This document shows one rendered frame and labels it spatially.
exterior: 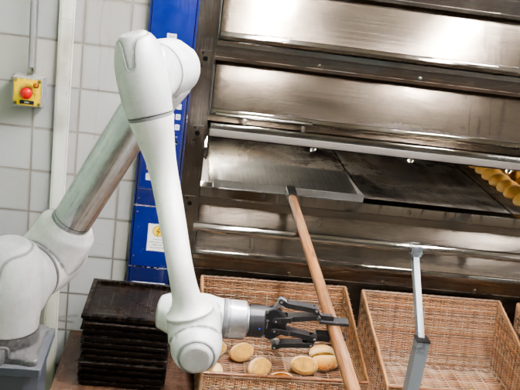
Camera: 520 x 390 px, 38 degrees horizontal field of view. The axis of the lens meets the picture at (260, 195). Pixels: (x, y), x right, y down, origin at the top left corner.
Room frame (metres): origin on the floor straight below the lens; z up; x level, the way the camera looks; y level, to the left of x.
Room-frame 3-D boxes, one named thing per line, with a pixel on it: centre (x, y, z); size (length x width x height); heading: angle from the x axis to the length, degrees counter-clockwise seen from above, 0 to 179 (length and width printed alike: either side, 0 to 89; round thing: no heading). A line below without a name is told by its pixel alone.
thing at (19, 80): (2.45, 0.81, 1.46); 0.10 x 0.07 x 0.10; 97
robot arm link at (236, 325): (1.58, 0.02, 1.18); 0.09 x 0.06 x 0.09; 6
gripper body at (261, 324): (1.59, -0.06, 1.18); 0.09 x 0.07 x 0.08; 96
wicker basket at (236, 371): (2.33, -0.13, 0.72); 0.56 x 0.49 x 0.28; 98
